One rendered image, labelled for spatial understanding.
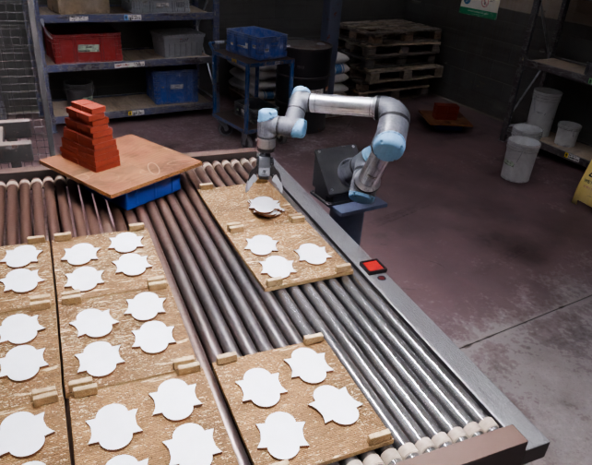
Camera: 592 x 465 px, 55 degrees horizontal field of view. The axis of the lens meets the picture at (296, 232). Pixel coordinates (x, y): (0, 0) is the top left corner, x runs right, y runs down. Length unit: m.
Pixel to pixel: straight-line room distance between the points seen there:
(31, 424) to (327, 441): 0.71
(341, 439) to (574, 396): 2.03
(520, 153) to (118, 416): 4.70
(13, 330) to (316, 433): 0.93
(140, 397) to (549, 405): 2.20
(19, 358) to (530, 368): 2.56
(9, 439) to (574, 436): 2.44
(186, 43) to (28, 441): 5.40
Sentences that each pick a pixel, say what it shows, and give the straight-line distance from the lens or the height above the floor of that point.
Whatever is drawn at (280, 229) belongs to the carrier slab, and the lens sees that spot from 2.32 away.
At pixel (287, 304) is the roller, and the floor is 0.92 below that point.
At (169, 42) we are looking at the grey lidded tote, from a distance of 6.43.
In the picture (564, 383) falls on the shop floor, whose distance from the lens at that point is 3.41.
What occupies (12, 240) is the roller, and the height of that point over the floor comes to 0.92.
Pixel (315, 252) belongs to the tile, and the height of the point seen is 0.94.
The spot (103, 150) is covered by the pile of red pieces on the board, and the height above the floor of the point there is 1.13.
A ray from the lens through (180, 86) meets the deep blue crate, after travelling 6.59.
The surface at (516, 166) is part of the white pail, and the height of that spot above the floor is 0.16.
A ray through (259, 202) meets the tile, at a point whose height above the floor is 0.98.
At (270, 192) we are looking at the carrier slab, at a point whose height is 0.94.
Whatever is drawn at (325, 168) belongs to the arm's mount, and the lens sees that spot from 2.70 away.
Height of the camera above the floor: 2.05
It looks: 29 degrees down
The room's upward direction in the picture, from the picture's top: 4 degrees clockwise
